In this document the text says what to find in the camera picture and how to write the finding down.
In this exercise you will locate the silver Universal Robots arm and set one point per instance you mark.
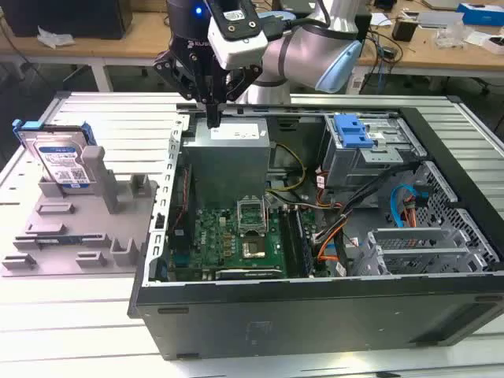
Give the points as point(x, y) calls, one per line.
point(299, 51)

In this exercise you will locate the clear plastic bags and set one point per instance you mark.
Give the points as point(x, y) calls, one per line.
point(453, 33)

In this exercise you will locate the black RAM slot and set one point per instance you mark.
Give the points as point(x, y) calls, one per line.
point(291, 244)

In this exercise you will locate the black open PC case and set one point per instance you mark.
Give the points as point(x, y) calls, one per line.
point(315, 315)

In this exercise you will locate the green motherboard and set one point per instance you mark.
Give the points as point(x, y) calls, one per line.
point(212, 236)

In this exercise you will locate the grey metal drive cage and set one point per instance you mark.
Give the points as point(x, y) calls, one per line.
point(354, 165)

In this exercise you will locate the crumpled white plastic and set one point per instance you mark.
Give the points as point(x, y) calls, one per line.
point(55, 37)

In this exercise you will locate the grey parts rack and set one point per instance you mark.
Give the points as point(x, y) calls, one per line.
point(78, 220)

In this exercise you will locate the small black cube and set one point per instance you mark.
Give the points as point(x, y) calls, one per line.
point(402, 29)

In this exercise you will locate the installed RAM stick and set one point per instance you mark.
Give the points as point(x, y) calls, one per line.
point(305, 248)

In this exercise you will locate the hard disk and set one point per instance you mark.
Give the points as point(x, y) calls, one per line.
point(59, 157)

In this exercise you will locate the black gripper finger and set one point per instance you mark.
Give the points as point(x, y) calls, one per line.
point(167, 67)
point(244, 80)

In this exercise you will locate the blue plastic drive latch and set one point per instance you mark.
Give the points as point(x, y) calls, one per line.
point(350, 132)

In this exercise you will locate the grey metal disk bay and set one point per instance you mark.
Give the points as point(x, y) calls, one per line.
point(413, 256)

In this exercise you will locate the grey power supply unit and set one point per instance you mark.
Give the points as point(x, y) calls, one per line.
point(228, 165)

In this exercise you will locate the blue cardboard box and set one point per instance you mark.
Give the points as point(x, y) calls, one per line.
point(482, 13)

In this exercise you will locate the CPU socket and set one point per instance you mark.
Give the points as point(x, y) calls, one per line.
point(253, 248)

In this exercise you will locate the black graphics card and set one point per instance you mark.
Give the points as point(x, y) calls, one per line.
point(248, 273)

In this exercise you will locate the large black box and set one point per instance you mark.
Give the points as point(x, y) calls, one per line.
point(67, 17)

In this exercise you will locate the spare RAM stick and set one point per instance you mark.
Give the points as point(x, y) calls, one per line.
point(59, 239)

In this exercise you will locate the locking lever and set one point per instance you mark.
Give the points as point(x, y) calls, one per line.
point(268, 208)

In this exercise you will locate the white paper sheet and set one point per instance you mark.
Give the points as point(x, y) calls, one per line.
point(381, 18)

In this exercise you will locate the black case fan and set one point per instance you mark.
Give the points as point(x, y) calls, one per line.
point(182, 189)

